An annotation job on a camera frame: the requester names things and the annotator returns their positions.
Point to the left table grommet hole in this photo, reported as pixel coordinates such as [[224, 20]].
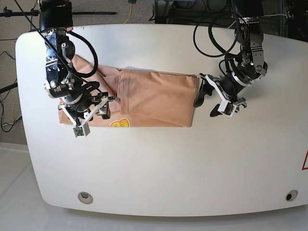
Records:
[[85, 198]]

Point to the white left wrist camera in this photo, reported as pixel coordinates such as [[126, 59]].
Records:
[[227, 108]]

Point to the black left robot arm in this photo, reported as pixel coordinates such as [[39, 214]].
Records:
[[242, 69]]

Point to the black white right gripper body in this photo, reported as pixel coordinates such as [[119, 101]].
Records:
[[85, 107]]

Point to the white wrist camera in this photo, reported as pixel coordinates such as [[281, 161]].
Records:
[[227, 108], [81, 130]]

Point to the right table grommet hole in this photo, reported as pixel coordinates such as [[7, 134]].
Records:
[[292, 195]]

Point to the peach pink T-shirt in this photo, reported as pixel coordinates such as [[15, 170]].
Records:
[[146, 98]]

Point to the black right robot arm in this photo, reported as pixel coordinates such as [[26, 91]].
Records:
[[63, 81]]

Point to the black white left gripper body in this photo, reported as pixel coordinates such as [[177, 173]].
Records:
[[227, 89]]

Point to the table grommet hole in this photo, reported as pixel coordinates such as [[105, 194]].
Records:
[[292, 195], [85, 198]]

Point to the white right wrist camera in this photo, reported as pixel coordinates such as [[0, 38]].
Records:
[[81, 130]]

